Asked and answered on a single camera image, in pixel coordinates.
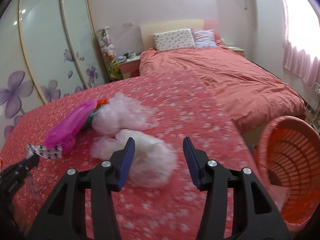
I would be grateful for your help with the beige wooden headboard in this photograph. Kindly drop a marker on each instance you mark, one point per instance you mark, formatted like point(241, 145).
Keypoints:
point(147, 30)

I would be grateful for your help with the pink striped pillow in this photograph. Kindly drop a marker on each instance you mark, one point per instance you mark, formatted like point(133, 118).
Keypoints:
point(204, 38)

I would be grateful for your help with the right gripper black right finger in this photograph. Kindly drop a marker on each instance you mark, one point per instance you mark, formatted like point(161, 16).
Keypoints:
point(254, 213)

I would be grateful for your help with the translucent white plastic bag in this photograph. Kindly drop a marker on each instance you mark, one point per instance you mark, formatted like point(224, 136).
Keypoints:
point(123, 112)

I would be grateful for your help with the orange plastic bag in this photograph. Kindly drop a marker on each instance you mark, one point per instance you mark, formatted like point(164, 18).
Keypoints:
point(102, 102)

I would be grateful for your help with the white wire rack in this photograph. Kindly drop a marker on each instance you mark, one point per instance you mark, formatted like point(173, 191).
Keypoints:
point(313, 107)

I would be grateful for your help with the red floral bed cover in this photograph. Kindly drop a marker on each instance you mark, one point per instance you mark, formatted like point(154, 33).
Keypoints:
point(159, 200)

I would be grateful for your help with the hanging plush toy organizer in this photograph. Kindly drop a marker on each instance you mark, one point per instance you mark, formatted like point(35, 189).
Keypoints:
point(109, 55)

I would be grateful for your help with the floral sliding wardrobe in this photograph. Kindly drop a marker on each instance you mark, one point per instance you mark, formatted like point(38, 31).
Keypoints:
point(48, 51)

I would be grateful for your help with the bed with salmon duvet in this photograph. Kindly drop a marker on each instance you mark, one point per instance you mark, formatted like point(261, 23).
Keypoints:
point(249, 95)

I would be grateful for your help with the green plastic bag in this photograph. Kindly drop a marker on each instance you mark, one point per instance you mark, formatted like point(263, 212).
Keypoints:
point(91, 116)

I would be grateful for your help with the pink window curtain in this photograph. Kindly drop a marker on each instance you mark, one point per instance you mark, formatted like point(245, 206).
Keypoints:
point(301, 39)

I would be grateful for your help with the pink left nightstand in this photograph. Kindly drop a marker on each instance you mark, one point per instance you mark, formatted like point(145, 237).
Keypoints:
point(130, 68)

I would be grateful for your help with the white floral pillow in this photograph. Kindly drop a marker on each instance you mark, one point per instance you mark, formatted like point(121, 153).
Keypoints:
point(173, 40)

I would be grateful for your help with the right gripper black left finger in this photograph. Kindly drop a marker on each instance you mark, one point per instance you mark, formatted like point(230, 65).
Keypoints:
point(62, 215)

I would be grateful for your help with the right nightstand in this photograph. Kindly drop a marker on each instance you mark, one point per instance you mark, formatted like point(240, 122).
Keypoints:
point(237, 50)

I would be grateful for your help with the magenta plastic bag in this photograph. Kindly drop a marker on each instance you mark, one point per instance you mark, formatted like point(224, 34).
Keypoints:
point(64, 133)

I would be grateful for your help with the white fluffy plastic bag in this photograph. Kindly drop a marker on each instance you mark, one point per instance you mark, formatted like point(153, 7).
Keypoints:
point(154, 161)

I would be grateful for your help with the red laundry basket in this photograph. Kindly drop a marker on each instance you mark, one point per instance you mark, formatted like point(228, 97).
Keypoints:
point(287, 158)

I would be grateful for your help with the black white patterned wrapper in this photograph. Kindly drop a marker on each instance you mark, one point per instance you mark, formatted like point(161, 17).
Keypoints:
point(42, 151)

